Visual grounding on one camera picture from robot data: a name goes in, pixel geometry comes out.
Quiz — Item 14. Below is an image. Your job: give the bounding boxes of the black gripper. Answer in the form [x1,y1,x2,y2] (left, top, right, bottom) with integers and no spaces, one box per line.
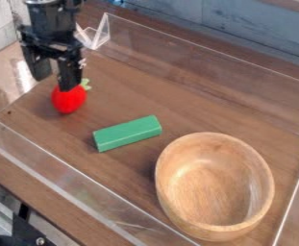
[18,9,83,92]

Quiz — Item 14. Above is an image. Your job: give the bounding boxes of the red toy strawberry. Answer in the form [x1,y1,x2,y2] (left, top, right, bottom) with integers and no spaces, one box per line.
[51,78,91,113]

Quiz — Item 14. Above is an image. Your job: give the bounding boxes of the green rectangular block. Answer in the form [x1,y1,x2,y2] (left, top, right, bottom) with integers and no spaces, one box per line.
[92,115,162,152]

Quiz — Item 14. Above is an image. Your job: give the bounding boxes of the black clamp under table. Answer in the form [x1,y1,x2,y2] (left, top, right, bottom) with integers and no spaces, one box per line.
[0,210,56,246]

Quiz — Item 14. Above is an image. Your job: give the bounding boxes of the wooden bowl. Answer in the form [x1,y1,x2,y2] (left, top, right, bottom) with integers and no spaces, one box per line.
[155,132,276,242]

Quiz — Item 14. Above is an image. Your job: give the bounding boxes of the clear acrylic corner bracket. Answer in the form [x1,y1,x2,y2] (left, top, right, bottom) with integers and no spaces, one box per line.
[75,13,111,50]

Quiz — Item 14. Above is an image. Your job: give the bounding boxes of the clear acrylic front wall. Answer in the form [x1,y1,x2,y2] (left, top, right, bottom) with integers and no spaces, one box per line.
[0,111,199,246]

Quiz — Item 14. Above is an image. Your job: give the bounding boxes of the clear acrylic wall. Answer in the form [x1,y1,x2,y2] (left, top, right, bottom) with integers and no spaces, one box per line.
[106,13,299,135]
[0,111,199,246]

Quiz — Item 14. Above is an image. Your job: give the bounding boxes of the clear acrylic back wall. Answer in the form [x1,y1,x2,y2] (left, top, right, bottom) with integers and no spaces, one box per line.
[106,13,299,135]

